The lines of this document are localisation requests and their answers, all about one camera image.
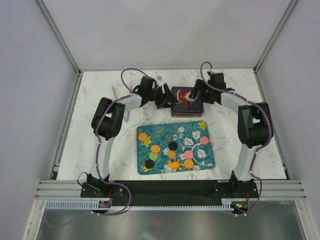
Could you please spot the green sandwich cookie lower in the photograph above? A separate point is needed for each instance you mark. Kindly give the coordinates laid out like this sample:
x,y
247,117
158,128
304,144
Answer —
x,y
153,156

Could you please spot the black sandwich cookie lower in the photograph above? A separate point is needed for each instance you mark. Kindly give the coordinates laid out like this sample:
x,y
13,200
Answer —
x,y
149,163

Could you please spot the dotted orange sandwich biscuit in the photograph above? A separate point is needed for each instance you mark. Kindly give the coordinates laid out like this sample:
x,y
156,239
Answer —
x,y
188,164

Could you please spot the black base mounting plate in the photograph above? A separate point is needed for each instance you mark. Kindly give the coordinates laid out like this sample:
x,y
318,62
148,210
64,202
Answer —
x,y
173,192

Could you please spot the orange fish cookie lower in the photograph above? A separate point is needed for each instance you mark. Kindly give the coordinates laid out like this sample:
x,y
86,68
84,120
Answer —
x,y
174,164

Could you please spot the teal floral serving tray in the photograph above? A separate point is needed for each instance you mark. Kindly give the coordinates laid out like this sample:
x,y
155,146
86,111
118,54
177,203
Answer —
x,y
186,135

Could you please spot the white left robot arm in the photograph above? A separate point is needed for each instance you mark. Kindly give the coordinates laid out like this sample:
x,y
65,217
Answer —
x,y
107,123

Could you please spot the dotted orange biscuit centre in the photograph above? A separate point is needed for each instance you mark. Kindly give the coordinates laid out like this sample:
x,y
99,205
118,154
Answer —
x,y
155,149

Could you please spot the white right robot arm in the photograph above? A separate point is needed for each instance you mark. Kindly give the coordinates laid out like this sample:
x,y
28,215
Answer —
x,y
254,128

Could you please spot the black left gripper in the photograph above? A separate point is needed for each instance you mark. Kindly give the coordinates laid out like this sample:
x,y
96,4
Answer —
x,y
162,103

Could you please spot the plain orange cookie middle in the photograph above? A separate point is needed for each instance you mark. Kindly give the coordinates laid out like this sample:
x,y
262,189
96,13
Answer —
x,y
171,154

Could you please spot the black sandwich cookie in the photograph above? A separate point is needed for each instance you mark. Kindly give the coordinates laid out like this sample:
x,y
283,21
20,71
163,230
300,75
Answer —
x,y
173,146
149,163

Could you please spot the square cookie tin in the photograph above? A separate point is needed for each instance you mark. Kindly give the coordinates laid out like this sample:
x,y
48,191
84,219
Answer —
x,y
185,115

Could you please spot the aluminium frame rail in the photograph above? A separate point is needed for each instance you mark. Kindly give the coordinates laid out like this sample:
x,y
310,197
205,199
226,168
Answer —
x,y
271,190

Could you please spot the pink sandwich cookie upper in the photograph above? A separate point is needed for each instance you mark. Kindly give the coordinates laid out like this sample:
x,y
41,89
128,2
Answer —
x,y
204,140

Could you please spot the slotted white cable duct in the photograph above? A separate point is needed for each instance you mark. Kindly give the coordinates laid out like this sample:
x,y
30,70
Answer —
x,y
99,205

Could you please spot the silver metal tongs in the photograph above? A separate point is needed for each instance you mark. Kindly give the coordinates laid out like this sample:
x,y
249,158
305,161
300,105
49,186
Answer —
x,y
126,116

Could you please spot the pink sandwich cookie lower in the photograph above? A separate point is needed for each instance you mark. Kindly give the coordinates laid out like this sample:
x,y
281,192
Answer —
x,y
188,154

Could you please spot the black sandwich cookie upper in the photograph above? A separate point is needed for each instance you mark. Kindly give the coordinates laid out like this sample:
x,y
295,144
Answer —
x,y
173,146

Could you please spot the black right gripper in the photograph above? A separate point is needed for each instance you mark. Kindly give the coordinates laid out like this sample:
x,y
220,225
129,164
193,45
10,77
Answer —
x,y
198,85

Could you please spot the dotted orange biscuit far left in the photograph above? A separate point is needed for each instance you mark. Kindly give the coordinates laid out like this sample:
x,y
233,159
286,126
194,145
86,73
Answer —
x,y
142,136

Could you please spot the pink sandwich cookie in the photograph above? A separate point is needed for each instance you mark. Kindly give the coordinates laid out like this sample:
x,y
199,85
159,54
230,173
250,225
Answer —
x,y
204,140
188,154

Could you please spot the gold tin lid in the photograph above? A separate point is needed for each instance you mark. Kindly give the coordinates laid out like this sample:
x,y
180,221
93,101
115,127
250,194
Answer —
x,y
186,105

